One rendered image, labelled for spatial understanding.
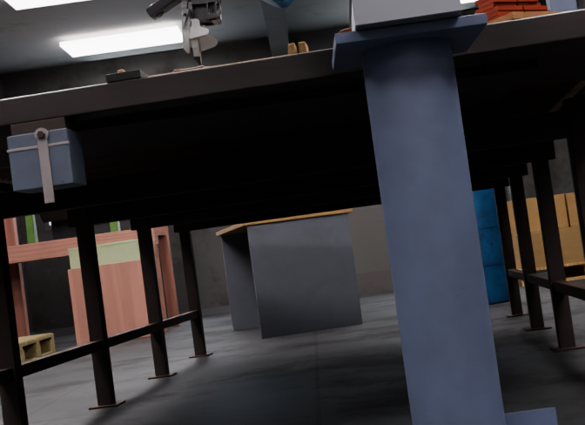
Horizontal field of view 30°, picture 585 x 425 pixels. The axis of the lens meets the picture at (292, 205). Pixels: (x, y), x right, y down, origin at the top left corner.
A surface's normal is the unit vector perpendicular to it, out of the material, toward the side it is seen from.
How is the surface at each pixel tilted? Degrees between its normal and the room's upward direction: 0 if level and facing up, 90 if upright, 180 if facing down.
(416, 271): 90
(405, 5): 90
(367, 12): 90
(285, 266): 90
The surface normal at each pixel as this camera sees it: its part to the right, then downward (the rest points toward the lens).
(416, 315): -0.66, 0.05
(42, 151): -0.11, -0.04
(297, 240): 0.19, -0.07
